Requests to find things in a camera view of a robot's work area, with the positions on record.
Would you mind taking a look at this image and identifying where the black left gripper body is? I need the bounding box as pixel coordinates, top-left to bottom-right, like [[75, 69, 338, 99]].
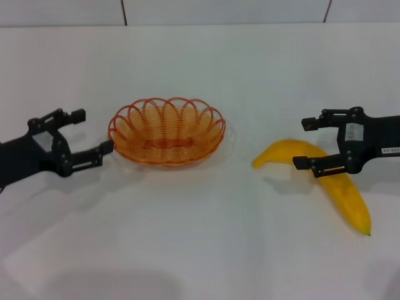
[[0, 118, 72, 189]]

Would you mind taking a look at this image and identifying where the orange woven plastic basket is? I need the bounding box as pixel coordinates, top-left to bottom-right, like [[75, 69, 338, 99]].
[[107, 97, 226, 171]]

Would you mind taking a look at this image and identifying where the white tablecloth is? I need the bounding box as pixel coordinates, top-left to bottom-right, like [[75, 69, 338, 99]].
[[0, 23, 400, 300]]

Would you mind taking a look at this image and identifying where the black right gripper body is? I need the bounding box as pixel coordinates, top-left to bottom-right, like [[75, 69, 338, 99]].
[[336, 106, 400, 175]]

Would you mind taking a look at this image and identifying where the yellow banana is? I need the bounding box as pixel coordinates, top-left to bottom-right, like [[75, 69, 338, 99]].
[[252, 139, 372, 238]]

